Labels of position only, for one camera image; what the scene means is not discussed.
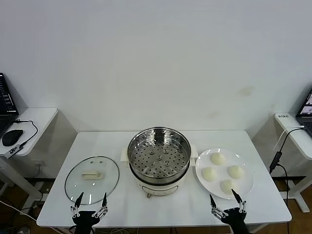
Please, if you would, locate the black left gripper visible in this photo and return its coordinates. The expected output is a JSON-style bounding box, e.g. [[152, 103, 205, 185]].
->
[[70, 192, 109, 234]]

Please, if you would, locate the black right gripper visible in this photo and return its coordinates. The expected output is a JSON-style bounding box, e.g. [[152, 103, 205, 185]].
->
[[209, 188, 249, 234]]

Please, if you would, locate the white steamed baozi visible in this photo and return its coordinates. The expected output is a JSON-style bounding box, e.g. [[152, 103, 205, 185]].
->
[[210, 152, 226, 166], [227, 165, 245, 179], [220, 179, 238, 195], [201, 167, 217, 182]]

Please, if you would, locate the round glass pot lid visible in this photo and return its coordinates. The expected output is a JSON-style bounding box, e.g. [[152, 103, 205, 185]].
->
[[64, 156, 120, 205]]

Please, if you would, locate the stainless steel steamer basket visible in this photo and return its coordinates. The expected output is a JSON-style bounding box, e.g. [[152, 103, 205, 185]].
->
[[127, 126, 192, 183]]

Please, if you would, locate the white round plate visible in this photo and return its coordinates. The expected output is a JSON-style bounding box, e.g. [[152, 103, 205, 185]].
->
[[195, 148, 254, 200]]

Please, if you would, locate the white side table with label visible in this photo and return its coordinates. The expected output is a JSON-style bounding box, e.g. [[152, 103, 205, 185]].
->
[[273, 112, 312, 212]]

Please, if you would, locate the black computer mouse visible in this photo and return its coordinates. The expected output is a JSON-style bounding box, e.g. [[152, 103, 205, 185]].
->
[[1, 129, 24, 147]]

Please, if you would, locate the grey laptop with bright screen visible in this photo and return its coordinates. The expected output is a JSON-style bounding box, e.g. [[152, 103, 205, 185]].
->
[[295, 89, 312, 136]]

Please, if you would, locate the black laptop with dark screen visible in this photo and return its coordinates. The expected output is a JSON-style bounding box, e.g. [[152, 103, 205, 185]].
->
[[0, 72, 20, 138]]

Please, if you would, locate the black cable with adapter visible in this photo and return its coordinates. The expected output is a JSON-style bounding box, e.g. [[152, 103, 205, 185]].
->
[[269, 126, 305, 199]]

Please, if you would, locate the white cable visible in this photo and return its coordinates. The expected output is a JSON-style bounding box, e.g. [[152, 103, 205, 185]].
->
[[273, 125, 305, 151]]

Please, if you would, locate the thin black mouse cable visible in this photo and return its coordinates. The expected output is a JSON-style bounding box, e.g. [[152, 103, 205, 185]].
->
[[13, 118, 39, 147]]

